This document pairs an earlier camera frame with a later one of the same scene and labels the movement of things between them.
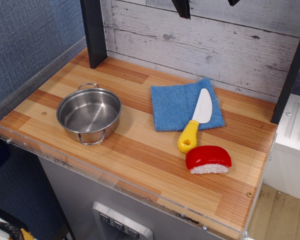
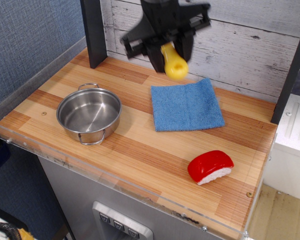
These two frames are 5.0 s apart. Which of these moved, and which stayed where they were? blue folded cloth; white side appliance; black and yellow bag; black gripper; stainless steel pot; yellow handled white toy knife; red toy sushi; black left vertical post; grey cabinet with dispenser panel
Moved: black gripper; red toy sushi; yellow handled white toy knife
Stayed: black left vertical post; white side appliance; black and yellow bag; blue folded cloth; grey cabinet with dispenser panel; stainless steel pot
